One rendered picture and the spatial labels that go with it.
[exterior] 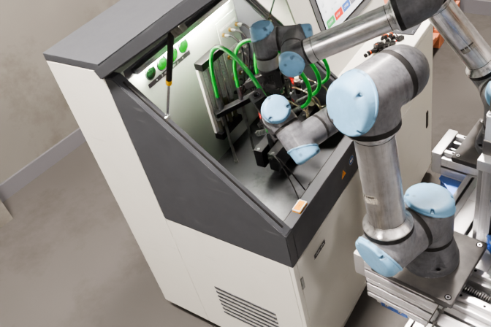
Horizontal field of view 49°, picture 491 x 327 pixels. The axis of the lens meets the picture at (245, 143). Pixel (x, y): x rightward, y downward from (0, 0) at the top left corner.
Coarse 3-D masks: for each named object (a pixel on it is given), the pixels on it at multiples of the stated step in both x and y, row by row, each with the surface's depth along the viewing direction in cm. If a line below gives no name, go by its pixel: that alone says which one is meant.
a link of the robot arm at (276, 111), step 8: (272, 96) 138; (280, 96) 138; (264, 104) 138; (272, 104) 137; (280, 104) 137; (288, 104) 137; (264, 112) 137; (272, 112) 137; (280, 112) 137; (288, 112) 137; (264, 120) 144; (272, 120) 137; (280, 120) 137; (288, 120) 139; (272, 128) 141
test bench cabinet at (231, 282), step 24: (192, 240) 209; (216, 240) 197; (192, 264) 223; (216, 264) 210; (240, 264) 199; (264, 264) 188; (216, 288) 224; (240, 288) 212; (264, 288) 200; (288, 288) 190; (216, 312) 242; (240, 312) 226; (264, 312) 213; (288, 312) 202
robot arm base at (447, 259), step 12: (432, 252) 134; (444, 252) 134; (456, 252) 137; (408, 264) 139; (420, 264) 137; (432, 264) 135; (444, 264) 135; (456, 264) 138; (420, 276) 138; (432, 276) 137; (444, 276) 137
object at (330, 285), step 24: (360, 192) 218; (336, 216) 201; (360, 216) 224; (312, 240) 188; (336, 240) 207; (312, 264) 192; (336, 264) 213; (312, 288) 197; (336, 288) 219; (360, 288) 246; (312, 312) 202; (336, 312) 225
